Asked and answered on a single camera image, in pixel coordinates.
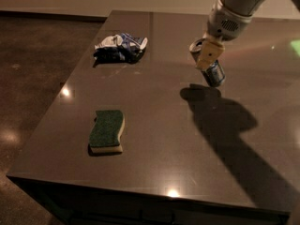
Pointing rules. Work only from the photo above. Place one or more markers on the green yellow sponge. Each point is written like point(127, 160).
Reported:
point(105, 137)

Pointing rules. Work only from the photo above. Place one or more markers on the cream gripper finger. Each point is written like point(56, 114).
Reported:
point(211, 49)

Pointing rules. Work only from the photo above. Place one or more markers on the crumpled blue white chip bag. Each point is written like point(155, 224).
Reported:
point(120, 48)

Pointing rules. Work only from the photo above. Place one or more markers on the silver blue redbull can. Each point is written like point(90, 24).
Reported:
point(214, 74)

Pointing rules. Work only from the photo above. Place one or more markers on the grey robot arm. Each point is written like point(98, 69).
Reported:
point(226, 21)

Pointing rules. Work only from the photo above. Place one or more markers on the grey robot gripper body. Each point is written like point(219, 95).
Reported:
point(223, 24)

